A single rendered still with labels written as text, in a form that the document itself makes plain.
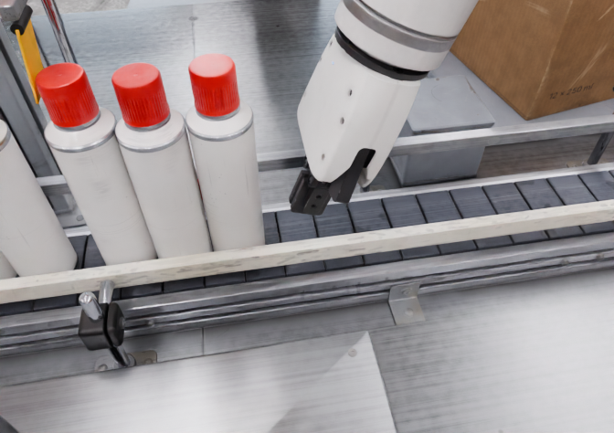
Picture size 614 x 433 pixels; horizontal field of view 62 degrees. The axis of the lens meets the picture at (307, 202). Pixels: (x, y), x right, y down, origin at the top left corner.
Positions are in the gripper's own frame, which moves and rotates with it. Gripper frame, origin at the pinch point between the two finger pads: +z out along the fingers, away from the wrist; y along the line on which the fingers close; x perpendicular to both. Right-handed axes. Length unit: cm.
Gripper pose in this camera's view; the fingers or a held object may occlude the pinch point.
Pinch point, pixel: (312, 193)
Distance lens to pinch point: 46.9
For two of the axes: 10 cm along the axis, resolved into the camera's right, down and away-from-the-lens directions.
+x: 9.3, 1.2, 3.6
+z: -3.4, 6.9, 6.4
